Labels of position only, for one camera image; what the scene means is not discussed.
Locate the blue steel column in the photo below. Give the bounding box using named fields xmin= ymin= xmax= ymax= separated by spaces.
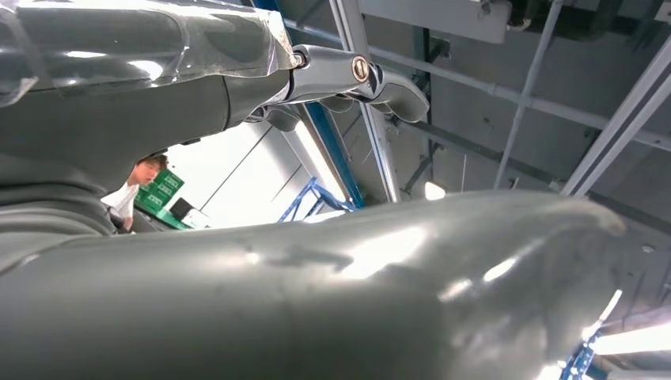
xmin=251 ymin=0 xmax=366 ymax=209

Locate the green plastic crate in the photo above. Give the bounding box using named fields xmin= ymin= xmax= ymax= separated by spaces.
xmin=135 ymin=188 xmax=168 ymax=215
xmin=149 ymin=169 xmax=185 ymax=204

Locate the person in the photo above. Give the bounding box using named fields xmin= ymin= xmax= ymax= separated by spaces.
xmin=100 ymin=154 xmax=170 ymax=233

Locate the grey ceiling pipe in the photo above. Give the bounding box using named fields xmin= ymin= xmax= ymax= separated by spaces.
xmin=282 ymin=18 xmax=671 ymax=153

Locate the ceiling light strip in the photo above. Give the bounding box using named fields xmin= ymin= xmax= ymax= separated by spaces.
xmin=580 ymin=289 xmax=671 ymax=358

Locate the blue metal frame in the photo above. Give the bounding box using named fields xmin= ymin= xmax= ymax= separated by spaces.
xmin=278 ymin=177 xmax=358 ymax=224

